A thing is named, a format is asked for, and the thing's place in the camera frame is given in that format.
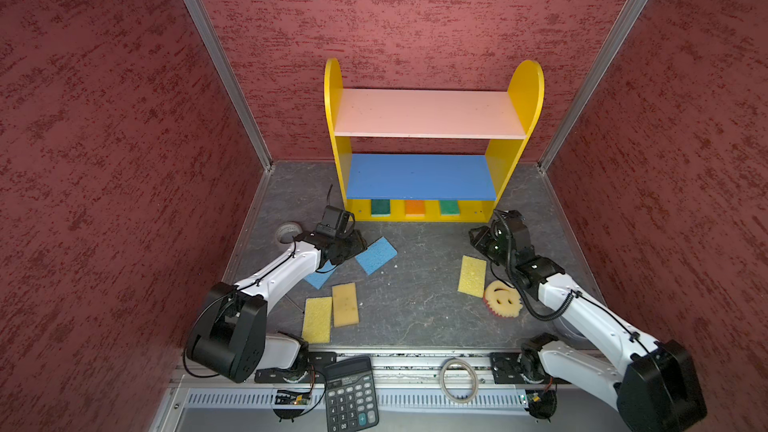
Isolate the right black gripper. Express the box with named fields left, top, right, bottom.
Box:
left=466, top=225, right=514, bottom=270

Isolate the dark green scouring sponge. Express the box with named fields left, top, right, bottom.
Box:
left=370, top=199, right=391, bottom=217

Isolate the bright green sponge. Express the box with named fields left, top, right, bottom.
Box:
left=439, top=200, right=461, bottom=217

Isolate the tan yellow sponge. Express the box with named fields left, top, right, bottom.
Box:
left=332, top=283, right=359, bottom=328

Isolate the orange sponge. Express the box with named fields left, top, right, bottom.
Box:
left=404, top=200, right=426, bottom=217

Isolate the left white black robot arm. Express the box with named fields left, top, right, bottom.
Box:
left=182, top=205, right=367, bottom=383

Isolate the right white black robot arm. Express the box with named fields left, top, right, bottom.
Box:
left=469, top=210, right=707, bottom=431

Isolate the yellow pink blue shelf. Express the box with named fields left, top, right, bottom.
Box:
left=324, top=58, right=545, bottom=223

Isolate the blue sponge centre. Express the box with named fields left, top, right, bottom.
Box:
left=355, top=237, right=397, bottom=275

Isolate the blue sponge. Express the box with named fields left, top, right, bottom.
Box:
left=355, top=237, right=397, bottom=275
left=304, top=262, right=336, bottom=290

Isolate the blue sponge far left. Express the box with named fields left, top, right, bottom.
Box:
left=304, top=262, right=336, bottom=290

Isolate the clear tape roll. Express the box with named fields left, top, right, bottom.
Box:
left=275, top=221, right=303, bottom=245

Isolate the yellow smiley face sponge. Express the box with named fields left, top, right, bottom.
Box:
left=483, top=280, right=524, bottom=318

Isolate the right small circuit board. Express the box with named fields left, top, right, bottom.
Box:
left=526, top=390, right=557, bottom=408

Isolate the small circuit board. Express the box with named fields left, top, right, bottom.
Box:
left=526, top=390, right=557, bottom=408
left=274, top=389, right=313, bottom=407

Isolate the left small circuit board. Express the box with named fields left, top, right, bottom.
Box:
left=274, top=389, right=313, bottom=407

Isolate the black desk calculator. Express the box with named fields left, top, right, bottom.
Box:
left=324, top=355, right=380, bottom=432

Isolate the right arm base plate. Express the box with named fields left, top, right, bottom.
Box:
left=489, top=351, right=567, bottom=387

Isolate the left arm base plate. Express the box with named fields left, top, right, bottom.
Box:
left=253, top=351, right=338, bottom=384

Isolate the clear tape ring front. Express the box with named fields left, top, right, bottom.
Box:
left=437, top=357, right=480, bottom=405

